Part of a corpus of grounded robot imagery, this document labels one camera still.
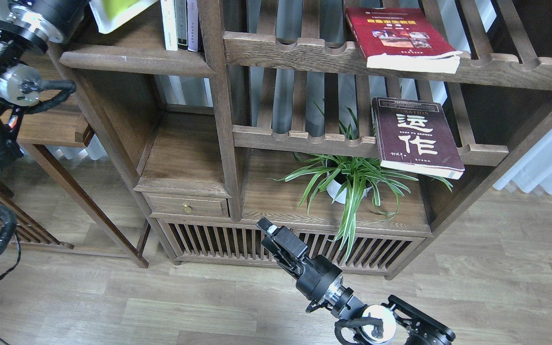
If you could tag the dark brown book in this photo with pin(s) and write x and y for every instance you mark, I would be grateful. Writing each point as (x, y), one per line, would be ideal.
(414, 136)

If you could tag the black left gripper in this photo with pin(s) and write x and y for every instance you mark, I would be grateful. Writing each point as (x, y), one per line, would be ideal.
(50, 20)

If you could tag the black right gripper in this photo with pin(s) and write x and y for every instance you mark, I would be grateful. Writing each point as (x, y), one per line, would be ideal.
(318, 279)

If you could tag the green spider plant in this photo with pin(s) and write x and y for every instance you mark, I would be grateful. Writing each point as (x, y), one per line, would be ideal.
(349, 180)

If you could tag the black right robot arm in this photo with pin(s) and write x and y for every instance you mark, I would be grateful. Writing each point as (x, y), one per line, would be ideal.
(357, 323)

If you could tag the yellow green book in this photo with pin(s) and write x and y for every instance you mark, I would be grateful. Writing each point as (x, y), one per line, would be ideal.
(111, 14)

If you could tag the wooden slatted bench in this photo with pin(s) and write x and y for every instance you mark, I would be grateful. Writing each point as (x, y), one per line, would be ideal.
(30, 233)

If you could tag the dark green upright book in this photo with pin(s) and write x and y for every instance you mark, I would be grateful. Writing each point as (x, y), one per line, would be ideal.
(181, 24)

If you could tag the red book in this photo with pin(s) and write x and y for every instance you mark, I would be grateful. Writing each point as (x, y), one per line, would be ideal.
(399, 38)

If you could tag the dark wooden bookshelf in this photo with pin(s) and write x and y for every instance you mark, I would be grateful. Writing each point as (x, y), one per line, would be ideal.
(200, 138)

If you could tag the white upright book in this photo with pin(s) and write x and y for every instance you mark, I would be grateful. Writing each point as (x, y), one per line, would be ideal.
(169, 24)

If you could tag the wooden side table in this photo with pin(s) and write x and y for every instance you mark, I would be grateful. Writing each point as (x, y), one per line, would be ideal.
(71, 188)

